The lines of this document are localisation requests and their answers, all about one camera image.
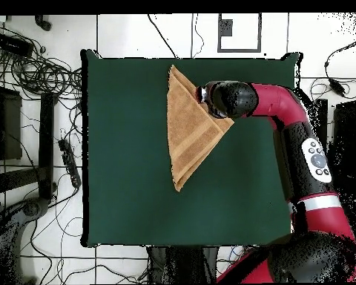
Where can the black power adapter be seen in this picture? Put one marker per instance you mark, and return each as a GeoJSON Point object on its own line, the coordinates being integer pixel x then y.
{"type": "Point", "coordinates": [336, 86]}

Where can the tan terry towel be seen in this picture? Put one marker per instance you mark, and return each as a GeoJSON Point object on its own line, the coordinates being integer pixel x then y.
{"type": "Point", "coordinates": [190, 133]}

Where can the black upright stand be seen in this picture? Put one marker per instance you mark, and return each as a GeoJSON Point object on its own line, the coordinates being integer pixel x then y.
{"type": "Point", "coordinates": [184, 264]}

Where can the black metal frame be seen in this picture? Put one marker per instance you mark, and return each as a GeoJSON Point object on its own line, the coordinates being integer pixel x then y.
{"type": "Point", "coordinates": [46, 133]}
{"type": "Point", "coordinates": [353, 124]}

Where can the black electronics box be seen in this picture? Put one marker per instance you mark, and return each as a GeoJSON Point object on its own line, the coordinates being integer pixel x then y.
{"type": "Point", "coordinates": [12, 44]}

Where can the dark green table cloth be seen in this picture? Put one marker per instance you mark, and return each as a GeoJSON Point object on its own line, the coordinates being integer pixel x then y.
{"type": "Point", "coordinates": [121, 148]}

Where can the black power strip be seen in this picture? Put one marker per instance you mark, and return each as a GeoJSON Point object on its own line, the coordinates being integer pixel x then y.
{"type": "Point", "coordinates": [69, 161]}

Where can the grey stand leg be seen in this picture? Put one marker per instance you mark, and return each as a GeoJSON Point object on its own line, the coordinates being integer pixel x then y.
{"type": "Point", "coordinates": [29, 207]}

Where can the person's foot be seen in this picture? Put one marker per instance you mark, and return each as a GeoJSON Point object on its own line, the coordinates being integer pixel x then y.
{"type": "Point", "coordinates": [44, 23]}

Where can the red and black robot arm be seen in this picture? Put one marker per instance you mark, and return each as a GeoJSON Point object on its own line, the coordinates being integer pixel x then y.
{"type": "Point", "coordinates": [284, 104]}

